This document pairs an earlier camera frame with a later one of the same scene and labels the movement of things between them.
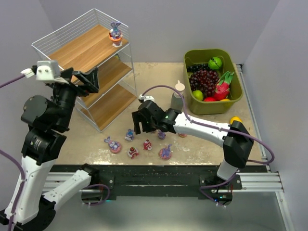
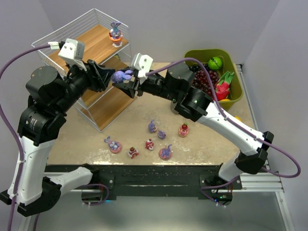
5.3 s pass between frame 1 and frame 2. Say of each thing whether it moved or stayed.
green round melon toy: stayed
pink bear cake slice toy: stayed
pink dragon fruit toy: stayed
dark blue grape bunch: stayed
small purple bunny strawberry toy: stayed
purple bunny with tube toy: moved
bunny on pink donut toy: stayed
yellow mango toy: stayed
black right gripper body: moved
